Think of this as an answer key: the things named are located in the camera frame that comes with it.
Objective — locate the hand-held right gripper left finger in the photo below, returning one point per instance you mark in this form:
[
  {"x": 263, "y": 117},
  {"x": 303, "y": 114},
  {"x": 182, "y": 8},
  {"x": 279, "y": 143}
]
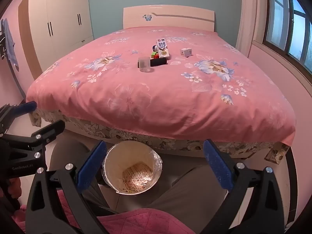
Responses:
[{"x": 91, "y": 165}]

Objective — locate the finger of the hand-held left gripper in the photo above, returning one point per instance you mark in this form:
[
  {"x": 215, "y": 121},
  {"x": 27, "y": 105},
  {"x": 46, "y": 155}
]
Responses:
[
  {"x": 26, "y": 107},
  {"x": 52, "y": 130}
]

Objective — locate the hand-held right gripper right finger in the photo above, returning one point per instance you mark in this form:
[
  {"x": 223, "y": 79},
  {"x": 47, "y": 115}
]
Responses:
[{"x": 218, "y": 165}]

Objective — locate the white plastic-lined trash bin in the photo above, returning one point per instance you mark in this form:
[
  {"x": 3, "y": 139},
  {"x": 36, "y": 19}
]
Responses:
[{"x": 114, "y": 160}]

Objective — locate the clear plastic cup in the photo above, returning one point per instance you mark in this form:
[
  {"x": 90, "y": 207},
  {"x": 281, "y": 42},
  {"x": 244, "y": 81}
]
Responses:
[{"x": 144, "y": 64}]

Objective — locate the small white cube box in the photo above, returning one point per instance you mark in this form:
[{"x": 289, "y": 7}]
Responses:
[{"x": 186, "y": 52}]

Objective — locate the black rectangular case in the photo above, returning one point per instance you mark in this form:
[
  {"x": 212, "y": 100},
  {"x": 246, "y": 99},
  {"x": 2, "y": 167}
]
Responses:
[{"x": 158, "y": 62}]

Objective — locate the white milk carton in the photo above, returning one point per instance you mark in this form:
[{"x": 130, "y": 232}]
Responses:
[{"x": 162, "y": 48}]

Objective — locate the person's left hand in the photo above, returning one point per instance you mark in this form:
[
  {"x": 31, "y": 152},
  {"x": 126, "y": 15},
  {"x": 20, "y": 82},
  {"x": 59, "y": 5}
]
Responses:
[{"x": 15, "y": 187}]

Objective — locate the person's right leg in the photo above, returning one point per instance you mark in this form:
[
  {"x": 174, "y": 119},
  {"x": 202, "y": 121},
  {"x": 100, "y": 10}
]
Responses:
[{"x": 190, "y": 190}]

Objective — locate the floral bed base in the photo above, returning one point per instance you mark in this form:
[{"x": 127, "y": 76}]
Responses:
[{"x": 136, "y": 137}]

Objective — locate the blue hanging cloth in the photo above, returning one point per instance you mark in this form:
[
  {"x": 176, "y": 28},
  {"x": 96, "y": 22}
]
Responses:
[{"x": 11, "y": 43}]

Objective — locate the pink quilted garment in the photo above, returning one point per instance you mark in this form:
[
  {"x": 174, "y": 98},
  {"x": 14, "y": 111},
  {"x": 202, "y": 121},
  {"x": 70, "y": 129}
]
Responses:
[{"x": 136, "y": 221}]

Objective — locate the pink floral blanket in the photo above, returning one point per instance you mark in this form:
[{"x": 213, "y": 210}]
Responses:
[{"x": 156, "y": 97}]

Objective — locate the cream wardrobe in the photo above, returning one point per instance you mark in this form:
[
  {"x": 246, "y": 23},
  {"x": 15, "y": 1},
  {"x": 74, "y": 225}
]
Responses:
[{"x": 63, "y": 17}]

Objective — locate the green block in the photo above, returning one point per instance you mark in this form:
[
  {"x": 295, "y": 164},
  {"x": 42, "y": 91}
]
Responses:
[{"x": 153, "y": 54}]

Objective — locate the blue white yogurt cup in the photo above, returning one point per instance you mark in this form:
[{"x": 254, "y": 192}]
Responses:
[{"x": 154, "y": 48}]

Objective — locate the pale curtain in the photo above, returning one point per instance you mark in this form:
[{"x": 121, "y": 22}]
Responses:
[{"x": 248, "y": 17}]

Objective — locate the dark framed window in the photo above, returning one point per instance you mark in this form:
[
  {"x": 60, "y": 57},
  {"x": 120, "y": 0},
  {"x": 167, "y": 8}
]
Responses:
[{"x": 290, "y": 29}]

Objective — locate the cream bed headboard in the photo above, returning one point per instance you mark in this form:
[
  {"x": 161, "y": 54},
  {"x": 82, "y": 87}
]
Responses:
[{"x": 170, "y": 17}]

